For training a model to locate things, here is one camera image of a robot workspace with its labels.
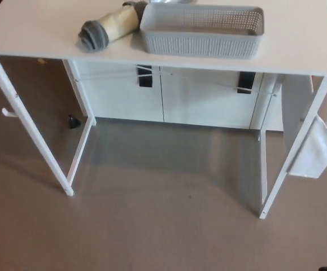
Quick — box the silver trowel with handle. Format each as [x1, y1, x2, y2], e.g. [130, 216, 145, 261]
[77, 0, 198, 54]

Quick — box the white fabric desk pouch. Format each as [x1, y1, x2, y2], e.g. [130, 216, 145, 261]
[281, 75, 327, 179]

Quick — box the white desk hook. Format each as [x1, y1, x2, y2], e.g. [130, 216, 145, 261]
[1, 107, 19, 118]

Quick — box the white cabinet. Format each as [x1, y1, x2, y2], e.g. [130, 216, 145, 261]
[67, 60, 285, 132]

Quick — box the grey perforated plastic basket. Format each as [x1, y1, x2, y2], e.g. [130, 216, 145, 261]
[139, 2, 265, 60]

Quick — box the black cabinet handle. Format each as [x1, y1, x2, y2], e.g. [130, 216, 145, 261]
[236, 72, 256, 95]
[136, 64, 154, 89]

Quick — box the white metal-frame desk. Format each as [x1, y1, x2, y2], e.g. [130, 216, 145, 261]
[0, 0, 327, 220]

